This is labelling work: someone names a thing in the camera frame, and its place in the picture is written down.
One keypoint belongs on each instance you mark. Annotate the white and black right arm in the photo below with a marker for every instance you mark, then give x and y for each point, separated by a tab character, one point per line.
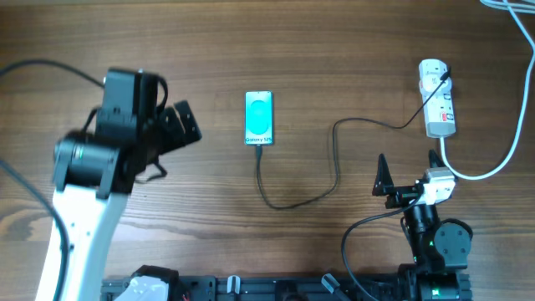
440	247

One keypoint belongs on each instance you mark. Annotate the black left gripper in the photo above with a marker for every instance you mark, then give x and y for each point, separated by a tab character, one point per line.
174	138

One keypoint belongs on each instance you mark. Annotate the white USB charger adapter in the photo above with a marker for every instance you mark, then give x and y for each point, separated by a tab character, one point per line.
434	83

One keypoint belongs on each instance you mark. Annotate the white power strip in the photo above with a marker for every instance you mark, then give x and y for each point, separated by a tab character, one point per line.
438	108

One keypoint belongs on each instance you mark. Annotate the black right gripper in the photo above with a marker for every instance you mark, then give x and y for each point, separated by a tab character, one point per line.
384	186

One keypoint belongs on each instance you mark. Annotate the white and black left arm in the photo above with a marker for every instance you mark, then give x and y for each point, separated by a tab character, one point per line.
95	172

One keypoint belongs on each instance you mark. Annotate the blue-screen Galaxy smartphone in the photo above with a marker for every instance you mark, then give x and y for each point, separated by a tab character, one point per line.
258	118

